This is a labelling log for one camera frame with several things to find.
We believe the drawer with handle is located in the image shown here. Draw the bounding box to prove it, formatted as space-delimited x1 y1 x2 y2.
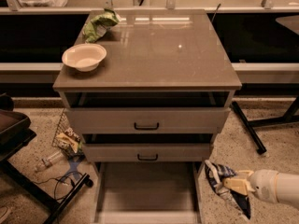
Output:
65 107 230 134
83 143 211 162

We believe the black cart frame left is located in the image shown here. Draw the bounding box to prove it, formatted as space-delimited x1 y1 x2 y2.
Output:
0 98 94 224

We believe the green chip bag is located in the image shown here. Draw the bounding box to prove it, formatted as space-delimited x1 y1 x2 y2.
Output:
82 9 121 43

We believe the white bowl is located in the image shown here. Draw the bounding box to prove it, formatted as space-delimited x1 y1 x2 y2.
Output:
62 43 107 72

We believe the sneaker shoe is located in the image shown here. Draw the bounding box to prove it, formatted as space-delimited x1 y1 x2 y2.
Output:
0 206 11 224

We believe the grey drawer cabinet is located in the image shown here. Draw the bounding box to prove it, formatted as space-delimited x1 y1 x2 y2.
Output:
52 8 243 224

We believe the middle drawer with handle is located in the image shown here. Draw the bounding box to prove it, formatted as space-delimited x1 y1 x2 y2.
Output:
83 143 211 162

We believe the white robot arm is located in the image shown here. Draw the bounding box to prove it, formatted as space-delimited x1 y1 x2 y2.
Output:
222 169 299 209

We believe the clear plastic bottle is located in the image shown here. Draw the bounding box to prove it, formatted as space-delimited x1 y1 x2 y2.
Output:
35 150 64 172

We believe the blue chip bag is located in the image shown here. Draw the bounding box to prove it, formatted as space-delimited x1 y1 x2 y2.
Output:
205 160 251 220

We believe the open bottom drawer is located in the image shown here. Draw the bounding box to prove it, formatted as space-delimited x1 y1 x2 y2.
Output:
91 162 201 224

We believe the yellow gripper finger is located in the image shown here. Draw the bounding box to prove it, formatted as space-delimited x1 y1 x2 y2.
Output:
223 177 243 192

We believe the top drawer with handle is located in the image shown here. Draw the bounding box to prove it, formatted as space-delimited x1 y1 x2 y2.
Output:
65 107 230 134

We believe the wire basket with snack bags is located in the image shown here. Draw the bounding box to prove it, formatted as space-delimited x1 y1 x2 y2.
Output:
52 111 83 158

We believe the black table leg frame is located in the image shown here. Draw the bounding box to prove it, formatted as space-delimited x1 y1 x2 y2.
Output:
231 97 299 155

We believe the black cable on floor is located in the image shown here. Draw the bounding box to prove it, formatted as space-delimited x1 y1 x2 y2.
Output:
33 171 84 203

